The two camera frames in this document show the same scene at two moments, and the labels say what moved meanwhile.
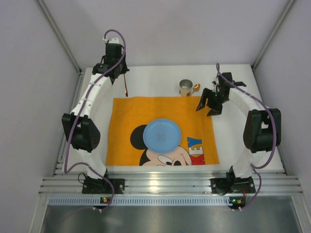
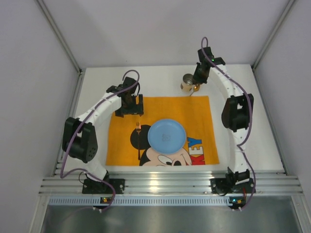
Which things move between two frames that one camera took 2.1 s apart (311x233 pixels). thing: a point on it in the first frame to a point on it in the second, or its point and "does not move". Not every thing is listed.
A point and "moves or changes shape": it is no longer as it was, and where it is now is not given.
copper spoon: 196,88 does not move
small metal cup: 185,86 moves or changes shape
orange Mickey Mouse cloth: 129,116 does not move
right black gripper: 215,102 to 200,79
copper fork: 126,94 moves or changes shape
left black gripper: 116,73 to 129,110
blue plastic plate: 162,136 moves or changes shape
